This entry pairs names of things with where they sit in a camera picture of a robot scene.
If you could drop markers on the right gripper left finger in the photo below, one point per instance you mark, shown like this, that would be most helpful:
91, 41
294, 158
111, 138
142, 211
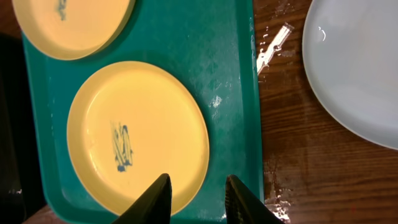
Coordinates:
153, 206

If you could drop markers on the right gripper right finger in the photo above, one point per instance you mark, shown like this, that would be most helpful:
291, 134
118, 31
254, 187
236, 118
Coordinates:
243, 207

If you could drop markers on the white plate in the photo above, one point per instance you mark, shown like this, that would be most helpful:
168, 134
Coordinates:
349, 52

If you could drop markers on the teal plastic tray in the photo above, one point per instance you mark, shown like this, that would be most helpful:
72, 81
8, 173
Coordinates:
210, 47

